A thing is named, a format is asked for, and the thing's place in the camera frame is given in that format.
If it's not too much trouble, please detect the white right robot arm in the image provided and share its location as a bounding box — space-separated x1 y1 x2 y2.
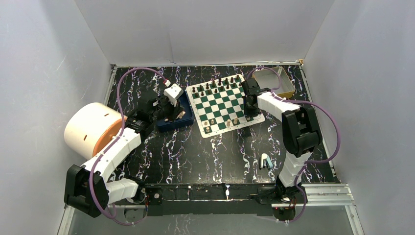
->
241 78 322 203

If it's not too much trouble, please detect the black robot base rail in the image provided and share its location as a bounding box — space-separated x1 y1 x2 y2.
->
113 183 309 224

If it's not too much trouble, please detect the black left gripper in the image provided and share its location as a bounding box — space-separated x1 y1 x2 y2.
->
150 93 184 123

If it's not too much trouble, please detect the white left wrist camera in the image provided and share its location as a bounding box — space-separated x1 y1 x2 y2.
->
163 83 184 107

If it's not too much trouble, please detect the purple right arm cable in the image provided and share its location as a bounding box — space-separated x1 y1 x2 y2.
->
246 66 342 223

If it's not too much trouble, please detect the dark blue tin box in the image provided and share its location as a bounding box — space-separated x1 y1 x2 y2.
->
157 92 194 133

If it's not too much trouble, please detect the small white blue stapler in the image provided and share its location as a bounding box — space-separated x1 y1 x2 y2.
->
259 153 273 170

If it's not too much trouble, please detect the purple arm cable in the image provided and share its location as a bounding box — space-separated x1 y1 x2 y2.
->
89 67 172 226
246 66 342 223

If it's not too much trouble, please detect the green white chess board mat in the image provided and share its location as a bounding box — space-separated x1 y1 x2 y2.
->
185 74 265 138

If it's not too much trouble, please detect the white orange cylindrical appliance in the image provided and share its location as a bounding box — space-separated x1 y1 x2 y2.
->
64 102 122 160

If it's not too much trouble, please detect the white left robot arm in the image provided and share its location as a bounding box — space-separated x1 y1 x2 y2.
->
64 95 185 218

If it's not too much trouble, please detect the gold tin box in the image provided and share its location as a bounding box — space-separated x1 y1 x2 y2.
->
252 67 295 99

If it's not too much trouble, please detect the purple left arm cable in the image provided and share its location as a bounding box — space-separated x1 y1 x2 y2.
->
89 67 172 226

